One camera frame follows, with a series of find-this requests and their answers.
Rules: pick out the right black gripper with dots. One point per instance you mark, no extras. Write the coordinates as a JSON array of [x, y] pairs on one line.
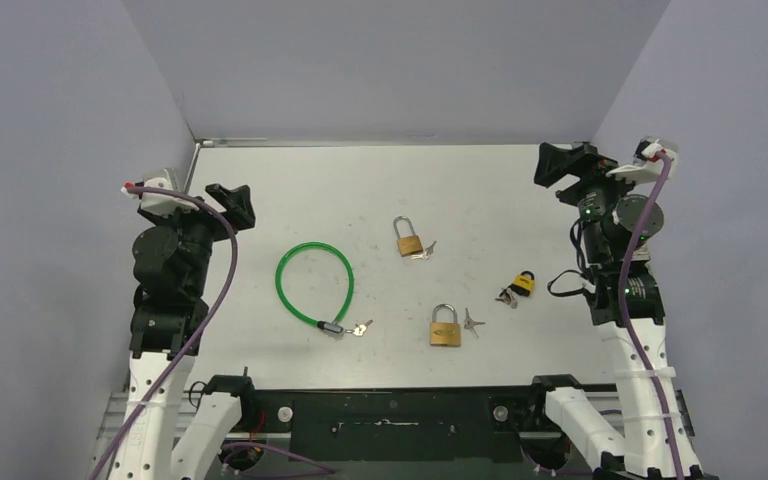
[[582, 171]]

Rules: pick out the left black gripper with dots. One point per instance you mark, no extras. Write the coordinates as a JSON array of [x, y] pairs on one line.
[[236, 202]]

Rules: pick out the green cable lock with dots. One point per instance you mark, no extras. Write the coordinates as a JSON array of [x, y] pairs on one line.
[[322, 304]]

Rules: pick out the brass padlock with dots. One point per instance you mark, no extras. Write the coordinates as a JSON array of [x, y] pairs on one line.
[[407, 245], [445, 333]]

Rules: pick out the cable lock keys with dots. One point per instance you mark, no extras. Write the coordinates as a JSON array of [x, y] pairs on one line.
[[360, 329]]

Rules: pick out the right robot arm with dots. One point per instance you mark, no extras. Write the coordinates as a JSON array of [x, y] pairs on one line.
[[618, 214]]

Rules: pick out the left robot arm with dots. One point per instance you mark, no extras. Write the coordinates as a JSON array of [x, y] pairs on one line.
[[173, 304]]

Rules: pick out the yellow black padlock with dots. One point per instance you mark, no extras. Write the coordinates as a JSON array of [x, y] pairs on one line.
[[523, 284]]

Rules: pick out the yellow padlock keys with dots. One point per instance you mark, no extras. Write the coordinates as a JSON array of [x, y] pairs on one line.
[[507, 297]]

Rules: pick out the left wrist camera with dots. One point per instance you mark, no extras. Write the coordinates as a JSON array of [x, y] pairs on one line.
[[159, 204]]

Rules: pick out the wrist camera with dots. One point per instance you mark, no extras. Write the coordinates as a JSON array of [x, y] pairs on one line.
[[646, 166], [159, 204]]

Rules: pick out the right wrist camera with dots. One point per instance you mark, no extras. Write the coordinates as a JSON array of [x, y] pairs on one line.
[[646, 166]]

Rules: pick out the black base frame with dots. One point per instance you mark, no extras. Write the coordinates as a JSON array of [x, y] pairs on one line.
[[489, 432]]

